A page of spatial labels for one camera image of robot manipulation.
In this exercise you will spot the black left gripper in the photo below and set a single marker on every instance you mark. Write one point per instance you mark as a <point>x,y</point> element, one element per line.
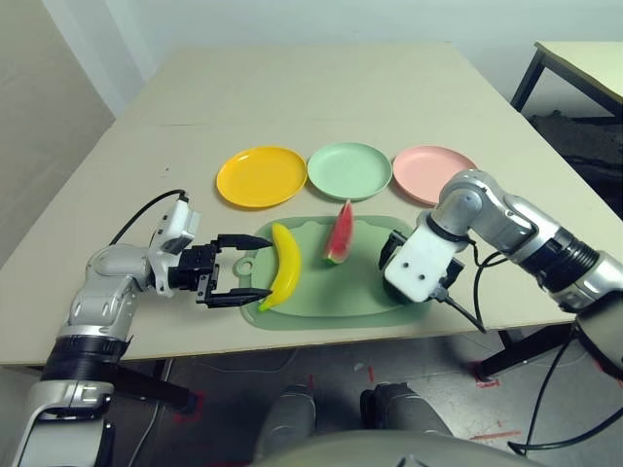
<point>197,270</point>

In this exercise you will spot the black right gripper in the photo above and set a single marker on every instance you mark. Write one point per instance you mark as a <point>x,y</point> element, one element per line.
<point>392,250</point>

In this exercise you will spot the yellow toy banana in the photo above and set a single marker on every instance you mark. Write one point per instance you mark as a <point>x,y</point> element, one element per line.
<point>287,262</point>

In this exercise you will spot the red toy watermelon slice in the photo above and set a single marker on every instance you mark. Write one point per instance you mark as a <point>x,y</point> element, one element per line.
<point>340,238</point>

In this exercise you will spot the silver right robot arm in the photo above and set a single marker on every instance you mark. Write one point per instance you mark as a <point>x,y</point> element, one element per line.
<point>516,219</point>

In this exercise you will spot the green cutting board mat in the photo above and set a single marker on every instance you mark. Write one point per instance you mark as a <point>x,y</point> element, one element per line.
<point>340,292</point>

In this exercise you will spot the pink plastic plate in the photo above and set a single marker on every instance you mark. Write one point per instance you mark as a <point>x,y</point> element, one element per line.
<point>423,170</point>

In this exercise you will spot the mint green plastic plate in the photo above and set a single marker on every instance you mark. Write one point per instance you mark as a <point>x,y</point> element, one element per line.
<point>349,171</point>

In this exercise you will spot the yellow plastic plate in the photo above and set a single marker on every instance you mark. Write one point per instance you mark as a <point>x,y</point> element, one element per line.
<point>260,177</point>

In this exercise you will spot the red floor tape square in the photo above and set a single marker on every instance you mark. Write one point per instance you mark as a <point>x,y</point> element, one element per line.
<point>487,383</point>
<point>197,416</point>

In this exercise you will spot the grey robot left leg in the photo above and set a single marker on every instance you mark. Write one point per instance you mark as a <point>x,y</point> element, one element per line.
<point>287,418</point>

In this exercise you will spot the grey robot leg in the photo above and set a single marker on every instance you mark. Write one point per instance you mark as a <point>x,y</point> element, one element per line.
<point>404,408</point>
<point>287,418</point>

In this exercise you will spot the grey robot right leg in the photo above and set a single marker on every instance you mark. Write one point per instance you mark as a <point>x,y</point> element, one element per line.
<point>404,408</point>

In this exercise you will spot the grey robot torso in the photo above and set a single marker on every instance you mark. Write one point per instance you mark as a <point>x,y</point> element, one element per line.
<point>389,450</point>

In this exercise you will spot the long orange floor tape strip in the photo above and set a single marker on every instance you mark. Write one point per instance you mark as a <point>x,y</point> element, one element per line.
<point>494,435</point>

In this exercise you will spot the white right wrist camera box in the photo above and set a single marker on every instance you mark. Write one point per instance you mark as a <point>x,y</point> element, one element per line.
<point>421,260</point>

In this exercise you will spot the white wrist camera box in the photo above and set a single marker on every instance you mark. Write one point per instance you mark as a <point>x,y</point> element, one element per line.
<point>421,260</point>
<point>182,226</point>

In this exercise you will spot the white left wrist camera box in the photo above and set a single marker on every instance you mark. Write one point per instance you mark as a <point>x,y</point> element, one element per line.
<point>182,226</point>

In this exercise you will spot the black table leg frame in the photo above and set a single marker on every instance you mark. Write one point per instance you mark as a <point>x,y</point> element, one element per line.
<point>146,384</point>
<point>516,352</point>

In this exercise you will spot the beige side table black frame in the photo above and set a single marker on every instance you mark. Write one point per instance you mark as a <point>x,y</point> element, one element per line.
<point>589,68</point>

